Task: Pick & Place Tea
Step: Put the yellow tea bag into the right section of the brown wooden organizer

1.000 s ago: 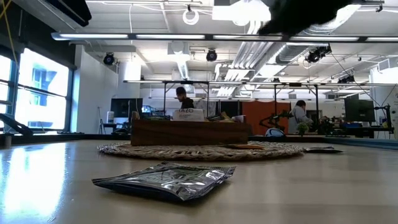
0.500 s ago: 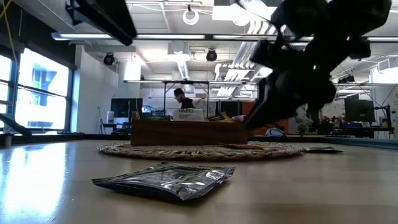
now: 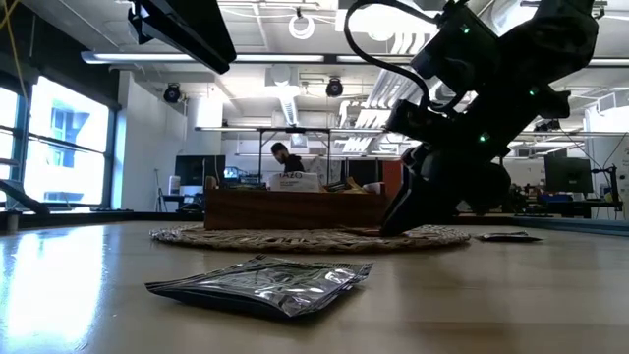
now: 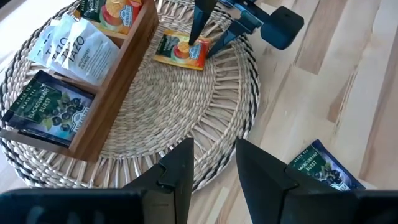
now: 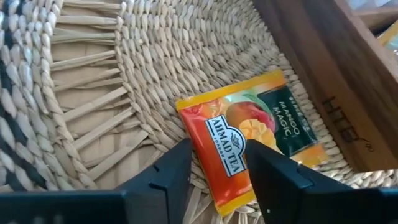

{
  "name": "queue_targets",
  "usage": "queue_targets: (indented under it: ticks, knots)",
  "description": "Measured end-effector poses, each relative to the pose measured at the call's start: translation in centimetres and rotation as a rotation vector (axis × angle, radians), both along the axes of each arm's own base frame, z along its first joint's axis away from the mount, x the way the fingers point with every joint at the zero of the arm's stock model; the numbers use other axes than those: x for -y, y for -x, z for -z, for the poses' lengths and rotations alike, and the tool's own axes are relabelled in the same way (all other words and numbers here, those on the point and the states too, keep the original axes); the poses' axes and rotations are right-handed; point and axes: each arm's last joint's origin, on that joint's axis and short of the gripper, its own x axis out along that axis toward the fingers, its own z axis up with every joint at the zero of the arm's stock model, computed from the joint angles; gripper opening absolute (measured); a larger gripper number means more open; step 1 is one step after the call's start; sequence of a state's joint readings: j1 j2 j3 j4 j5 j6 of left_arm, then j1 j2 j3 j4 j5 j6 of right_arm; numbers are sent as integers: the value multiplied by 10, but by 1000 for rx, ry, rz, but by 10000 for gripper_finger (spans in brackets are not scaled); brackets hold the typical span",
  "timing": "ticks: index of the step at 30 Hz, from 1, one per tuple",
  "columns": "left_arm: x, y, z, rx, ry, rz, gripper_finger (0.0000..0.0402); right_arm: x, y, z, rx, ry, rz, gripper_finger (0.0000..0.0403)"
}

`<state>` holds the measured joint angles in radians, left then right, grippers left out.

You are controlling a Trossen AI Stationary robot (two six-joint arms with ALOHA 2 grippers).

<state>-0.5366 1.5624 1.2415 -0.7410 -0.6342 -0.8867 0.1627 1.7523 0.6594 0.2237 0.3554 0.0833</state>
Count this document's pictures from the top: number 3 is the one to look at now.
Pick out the orange partition wall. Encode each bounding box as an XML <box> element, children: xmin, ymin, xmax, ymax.
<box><xmin>381</xmin><ymin>159</ymin><xmax>404</xmax><ymax>198</ymax></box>

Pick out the overhead LED light bar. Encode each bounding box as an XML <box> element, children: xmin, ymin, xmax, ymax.
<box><xmin>81</xmin><ymin>50</ymin><xmax>629</xmax><ymax>67</ymax></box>

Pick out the person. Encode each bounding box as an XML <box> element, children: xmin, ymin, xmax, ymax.
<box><xmin>269</xmin><ymin>142</ymin><xmax>306</xmax><ymax>174</ymax></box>

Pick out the wooden three-compartment tray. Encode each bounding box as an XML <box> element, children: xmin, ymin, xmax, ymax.
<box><xmin>203</xmin><ymin>188</ymin><xmax>392</xmax><ymax>231</ymax></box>

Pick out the round woven placemat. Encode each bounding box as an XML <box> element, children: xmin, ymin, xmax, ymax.
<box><xmin>149</xmin><ymin>223</ymin><xmax>472</xmax><ymax>256</ymax></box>

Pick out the white hanging ring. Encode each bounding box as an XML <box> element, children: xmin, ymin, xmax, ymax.
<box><xmin>287</xmin><ymin>13</ymin><xmax>316</xmax><ymax>41</ymax></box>

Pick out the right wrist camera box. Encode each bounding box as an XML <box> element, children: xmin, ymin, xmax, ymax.
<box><xmin>396</xmin><ymin>99</ymin><xmax>445</xmax><ymax>145</ymax></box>

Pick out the black computer monitor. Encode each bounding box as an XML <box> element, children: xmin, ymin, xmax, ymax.
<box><xmin>174</xmin><ymin>154</ymin><xmax>227</xmax><ymax>188</ymax></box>
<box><xmin>543</xmin><ymin>155</ymin><xmax>595</xmax><ymax>195</ymax></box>

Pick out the black aluminium table frame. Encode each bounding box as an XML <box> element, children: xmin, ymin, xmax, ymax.
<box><xmin>0</xmin><ymin>209</ymin><xmax>629</xmax><ymax>232</ymax></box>

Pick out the black workstation frame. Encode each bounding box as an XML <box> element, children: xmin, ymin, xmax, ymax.
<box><xmin>196</xmin><ymin>125</ymin><xmax>629</xmax><ymax>193</ymax></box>

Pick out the yellow cable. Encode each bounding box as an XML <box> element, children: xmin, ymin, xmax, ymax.
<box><xmin>0</xmin><ymin>0</ymin><xmax>29</xmax><ymax>102</ymax></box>

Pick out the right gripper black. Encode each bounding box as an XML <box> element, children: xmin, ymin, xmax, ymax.
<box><xmin>380</xmin><ymin>115</ymin><xmax>515</xmax><ymax>236</ymax></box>

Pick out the black camera cable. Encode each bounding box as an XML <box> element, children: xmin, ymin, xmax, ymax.
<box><xmin>342</xmin><ymin>0</ymin><xmax>443</xmax><ymax>107</ymax></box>

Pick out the large bright window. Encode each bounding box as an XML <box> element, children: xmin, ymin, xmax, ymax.
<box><xmin>0</xmin><ymin>73</ymin><xmax>117</xmax><ymax>210</ymax></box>

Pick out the black slanted bar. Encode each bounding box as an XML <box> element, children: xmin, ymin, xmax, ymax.
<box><xmin>0</xmin><ymin>179</ymin><xmax>53</xmax><ymax>216</ymax></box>

